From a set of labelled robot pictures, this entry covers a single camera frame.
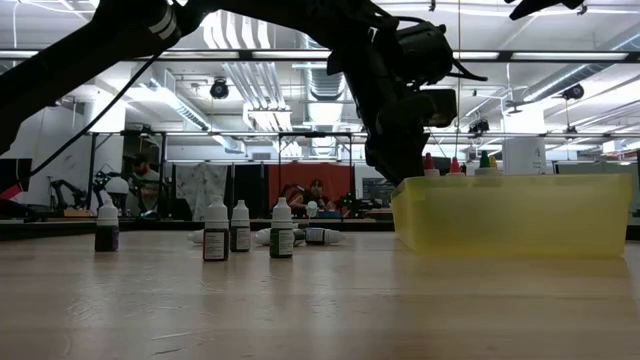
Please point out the black background robot arm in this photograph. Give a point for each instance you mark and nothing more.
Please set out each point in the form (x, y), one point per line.
(67, 192)

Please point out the person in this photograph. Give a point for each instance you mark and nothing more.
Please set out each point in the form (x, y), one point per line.
(315, 192)
(142, 172)

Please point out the white round object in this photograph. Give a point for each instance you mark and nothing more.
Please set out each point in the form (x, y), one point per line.
(117, 186)

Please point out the black display screen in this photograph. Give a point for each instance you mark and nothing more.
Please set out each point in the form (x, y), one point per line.
(442, 161)

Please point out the orange partition panel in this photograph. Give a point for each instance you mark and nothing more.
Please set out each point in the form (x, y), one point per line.
(345, 175)

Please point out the yellow translucent plastic bin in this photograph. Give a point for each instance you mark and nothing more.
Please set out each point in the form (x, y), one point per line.
(515, 220)

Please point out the silver ventilation duct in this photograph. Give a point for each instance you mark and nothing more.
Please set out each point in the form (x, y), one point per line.
(322, 85)

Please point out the black ceiling spotlight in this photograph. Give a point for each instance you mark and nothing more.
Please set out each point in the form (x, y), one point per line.
(573, 91)
(479, 125)
(219, 89)

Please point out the red candy color bottle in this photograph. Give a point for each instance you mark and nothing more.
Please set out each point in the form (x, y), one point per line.
(454, 167)
(432, 164)

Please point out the small green food coloring bottle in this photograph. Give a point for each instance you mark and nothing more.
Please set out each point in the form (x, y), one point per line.
(281, 242)

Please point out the green Chefmaster candy color bottle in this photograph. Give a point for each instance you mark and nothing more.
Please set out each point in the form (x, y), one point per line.
(485, 161)

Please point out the red strip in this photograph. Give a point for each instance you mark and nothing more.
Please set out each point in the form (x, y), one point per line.
(11, 193)

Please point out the black overhead light bar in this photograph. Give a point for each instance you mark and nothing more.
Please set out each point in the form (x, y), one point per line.
(250, 55)

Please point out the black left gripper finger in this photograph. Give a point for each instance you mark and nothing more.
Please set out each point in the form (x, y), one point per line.
(416, 160)
(387, 165)

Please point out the small purple food coloring bottle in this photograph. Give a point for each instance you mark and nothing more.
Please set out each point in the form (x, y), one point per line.
(107, 240)

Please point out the white column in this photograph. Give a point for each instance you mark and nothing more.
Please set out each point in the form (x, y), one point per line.
(522, 155)

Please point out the small red food coloring bottle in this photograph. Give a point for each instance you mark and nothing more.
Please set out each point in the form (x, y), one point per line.
(215, 245)

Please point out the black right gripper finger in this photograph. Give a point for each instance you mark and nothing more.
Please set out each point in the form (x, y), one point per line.
(537, 6)

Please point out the tiny white bottle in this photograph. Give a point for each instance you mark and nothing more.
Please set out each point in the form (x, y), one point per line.
(312, 208)

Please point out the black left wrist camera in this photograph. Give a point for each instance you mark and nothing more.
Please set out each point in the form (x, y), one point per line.
(442, 107)

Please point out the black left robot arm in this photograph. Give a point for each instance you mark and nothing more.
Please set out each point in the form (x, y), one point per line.
(75, 55)

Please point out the grey patterned panel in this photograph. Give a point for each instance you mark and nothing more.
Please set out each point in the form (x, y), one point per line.
(200, 185)

